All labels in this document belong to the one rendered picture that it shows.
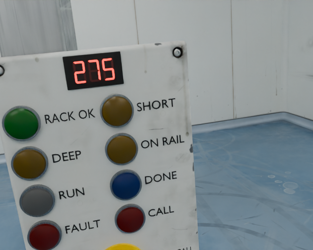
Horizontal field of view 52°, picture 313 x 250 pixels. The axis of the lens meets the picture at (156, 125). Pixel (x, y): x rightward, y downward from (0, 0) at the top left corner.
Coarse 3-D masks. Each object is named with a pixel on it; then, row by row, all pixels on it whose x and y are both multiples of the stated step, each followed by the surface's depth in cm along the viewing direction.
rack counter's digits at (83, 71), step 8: (72, 64) 27; (80, 64) 27; (88, 64) 27; (96, 64) 27; (104, 64) 27; (112, 64) 27; (72, 72) 27; (80, 72) 27; (88, 72) 27; (96, 72) 27; (104, 72) 27; (112, 72) 27; (80, 80) 27; (88, 80) 27; (96, 80) 27; (104, 80) 27; (112, 80) 28
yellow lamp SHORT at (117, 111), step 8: (104, 104) 28; (112, 104) 28; (120, 104) 28; (128, 104) 28; (104, 112) 28; (112, 112) 28; (120, 112) 28; (128, 112) 28; (112, 120) 28; (120, 120) 28; (128, 120) 28
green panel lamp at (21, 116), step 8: (16, 112) 26; (24, 112) 26; (8, 120) 26; (16, 120) 26; (24, 120) 26; (32, 120) 26; (8, 128) 26; (16, 128) 26; (24, 128) 26; (32, 128) 27; (16, 136) 26; (24, 136) 27
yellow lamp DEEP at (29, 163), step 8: (24, 152) 27; (32, 152) 27; (16, 160) 27; (24, 160) 27; (32, 160) 27; (40, 160) 27; (16, 168) 27; (24, 168) 27; (32, 168) 27; (40, 168) 28; (24, 176) 27; (32, 176) 28
